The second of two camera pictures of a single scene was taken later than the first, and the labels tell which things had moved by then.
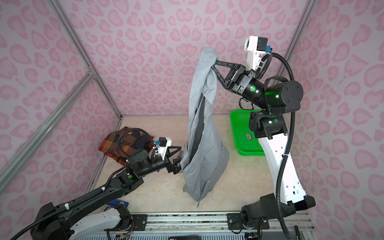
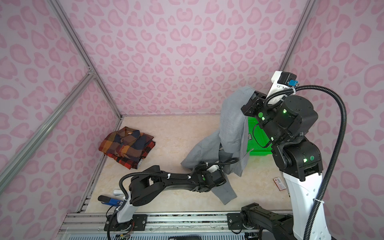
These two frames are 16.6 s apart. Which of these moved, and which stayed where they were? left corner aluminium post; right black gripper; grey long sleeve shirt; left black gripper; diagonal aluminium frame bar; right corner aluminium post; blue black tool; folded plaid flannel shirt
Moved: grey long sleeve shirt; left black gripper; right black gripper
Stayed: folded plaid flannel shirt; right corner aluminium post; left corner aluminium post; blue black tool; diagonal aluminium frame bar
